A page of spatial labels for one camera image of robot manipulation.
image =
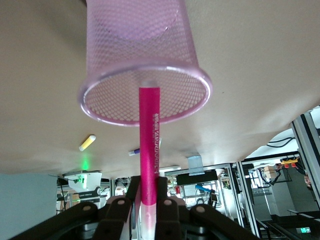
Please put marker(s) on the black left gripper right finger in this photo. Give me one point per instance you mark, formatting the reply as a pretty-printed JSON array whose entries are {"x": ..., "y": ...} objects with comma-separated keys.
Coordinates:
[{"x": 170, "y": 220}]

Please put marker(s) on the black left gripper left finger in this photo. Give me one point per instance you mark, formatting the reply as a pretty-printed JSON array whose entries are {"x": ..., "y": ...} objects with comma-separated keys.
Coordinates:
[{"x": 117, "y": 217}]

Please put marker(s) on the pink marker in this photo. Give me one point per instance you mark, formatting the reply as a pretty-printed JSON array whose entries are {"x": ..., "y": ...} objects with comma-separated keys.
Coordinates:
[{"x": 148, "y": 150}]

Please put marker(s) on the black rectangular panel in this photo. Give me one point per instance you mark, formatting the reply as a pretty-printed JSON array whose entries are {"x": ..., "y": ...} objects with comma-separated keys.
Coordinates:
[{"x": 185, "y": 178}]

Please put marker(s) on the purple marker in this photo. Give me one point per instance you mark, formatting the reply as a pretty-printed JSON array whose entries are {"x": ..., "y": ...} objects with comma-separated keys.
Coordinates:
[{"x": 136, "y": 151}]

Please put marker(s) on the yellow marker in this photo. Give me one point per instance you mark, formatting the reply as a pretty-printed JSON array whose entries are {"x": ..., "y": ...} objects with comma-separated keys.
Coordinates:
[{"x": 87, "y": 143}]

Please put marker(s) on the yellow red control box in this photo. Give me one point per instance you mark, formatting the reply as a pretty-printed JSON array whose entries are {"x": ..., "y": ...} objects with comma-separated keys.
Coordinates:
[{"x": 290, "y": 162}]

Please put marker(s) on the pink mesh cup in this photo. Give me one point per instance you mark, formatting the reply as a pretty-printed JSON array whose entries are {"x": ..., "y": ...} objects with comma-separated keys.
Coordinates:
[{"x": 137, "y": 37}]

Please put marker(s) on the aluminium frame post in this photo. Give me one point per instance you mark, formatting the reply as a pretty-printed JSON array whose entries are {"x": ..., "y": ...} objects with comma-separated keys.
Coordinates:
[{"x": 303, "y": 130}]

